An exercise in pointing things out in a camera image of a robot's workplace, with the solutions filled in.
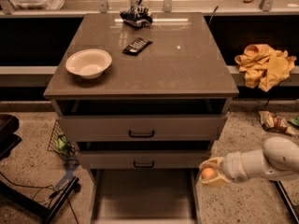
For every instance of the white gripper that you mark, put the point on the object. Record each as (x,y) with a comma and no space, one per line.
(232,167)

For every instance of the orange fruit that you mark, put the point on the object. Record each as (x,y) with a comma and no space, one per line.
(208,173)

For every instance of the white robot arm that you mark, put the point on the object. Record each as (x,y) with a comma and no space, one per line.
(276,160)

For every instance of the middle grey drawer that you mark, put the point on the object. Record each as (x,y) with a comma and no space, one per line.
(130,159)

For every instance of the top grey drawer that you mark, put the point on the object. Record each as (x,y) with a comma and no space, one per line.
(142,128)

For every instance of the grey drawer cabinet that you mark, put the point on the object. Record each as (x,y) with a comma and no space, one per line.
(181,72)

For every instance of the bottom grey open drawer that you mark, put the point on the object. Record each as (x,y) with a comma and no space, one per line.
(145,196)

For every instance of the brown snack bag on floor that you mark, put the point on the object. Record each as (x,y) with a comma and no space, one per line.
(276,124)

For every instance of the yellow crumpled cloth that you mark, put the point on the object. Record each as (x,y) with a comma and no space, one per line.
(263,66)

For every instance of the blue tape on floor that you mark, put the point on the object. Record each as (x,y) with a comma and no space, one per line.
(69,169)

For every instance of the black candy bar wrapper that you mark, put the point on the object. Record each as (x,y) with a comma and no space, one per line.
(135,47)

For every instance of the white bowl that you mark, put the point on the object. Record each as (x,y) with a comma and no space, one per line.
(88,63)

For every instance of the black white snack bag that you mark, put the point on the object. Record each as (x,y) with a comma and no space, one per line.
(137,16)

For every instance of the black stand base left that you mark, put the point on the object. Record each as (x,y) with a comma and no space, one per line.
(8,140)

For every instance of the wire basket with green item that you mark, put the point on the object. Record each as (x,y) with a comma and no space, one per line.
(59,145)

